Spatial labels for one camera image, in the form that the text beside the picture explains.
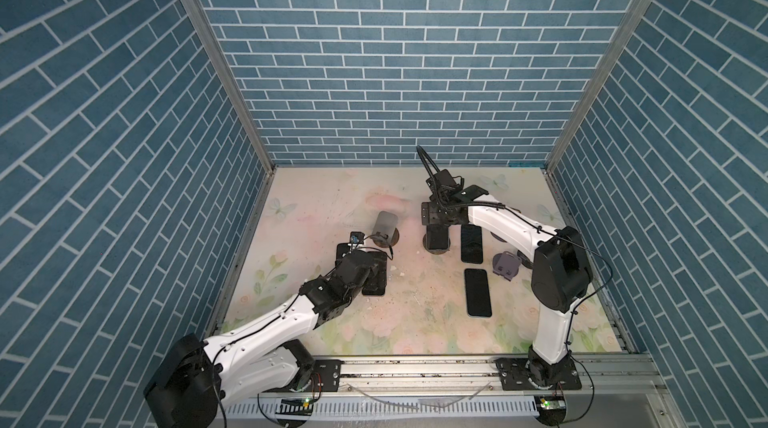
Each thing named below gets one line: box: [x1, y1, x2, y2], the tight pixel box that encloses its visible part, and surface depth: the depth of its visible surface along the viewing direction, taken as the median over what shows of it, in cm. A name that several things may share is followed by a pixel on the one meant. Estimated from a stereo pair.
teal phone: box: [464, 268, 492, 317], surface depth 90 cm
